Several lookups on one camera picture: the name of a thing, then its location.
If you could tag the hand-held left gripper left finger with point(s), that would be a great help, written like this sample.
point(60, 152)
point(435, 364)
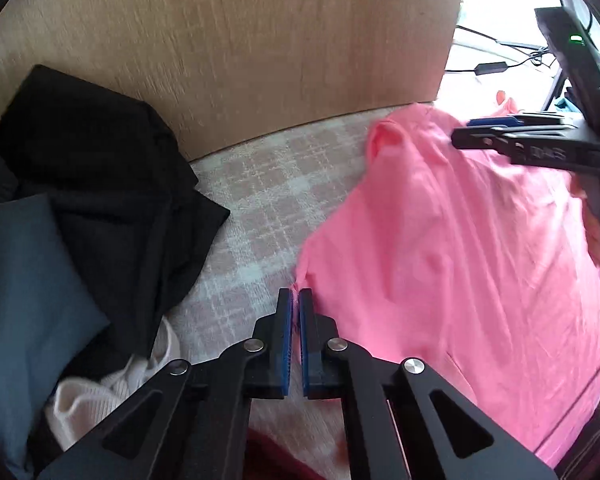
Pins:
point(285, 345)

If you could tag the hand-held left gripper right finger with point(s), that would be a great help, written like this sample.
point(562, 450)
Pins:
point(306, 345)

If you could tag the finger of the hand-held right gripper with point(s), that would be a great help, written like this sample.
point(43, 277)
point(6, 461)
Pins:
point(500, 122)
point(480, 140)

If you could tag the pink t-shirt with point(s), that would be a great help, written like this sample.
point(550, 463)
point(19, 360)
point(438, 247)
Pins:
point(455, 260)

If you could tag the black clothes pile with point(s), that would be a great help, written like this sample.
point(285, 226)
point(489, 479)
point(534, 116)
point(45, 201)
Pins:
point(105, 170)

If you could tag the person's right hand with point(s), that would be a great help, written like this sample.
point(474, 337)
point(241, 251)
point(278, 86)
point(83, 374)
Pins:
point(592, 235)

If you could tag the black inline power adapter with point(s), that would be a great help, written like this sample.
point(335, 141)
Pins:
point(491, 68)

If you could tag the dark red garment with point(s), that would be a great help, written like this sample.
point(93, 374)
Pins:
point(275, 460)

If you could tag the pink plaid bed sheet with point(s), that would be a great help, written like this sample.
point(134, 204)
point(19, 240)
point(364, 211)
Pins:
point(265, 200)

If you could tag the beige garment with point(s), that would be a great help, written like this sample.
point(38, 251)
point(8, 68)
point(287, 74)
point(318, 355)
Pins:
point(95, 400)

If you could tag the large wooden board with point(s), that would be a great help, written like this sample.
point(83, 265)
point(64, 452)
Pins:
point(255, 45)

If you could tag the grey blue garment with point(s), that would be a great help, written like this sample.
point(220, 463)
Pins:
point(30, 285)

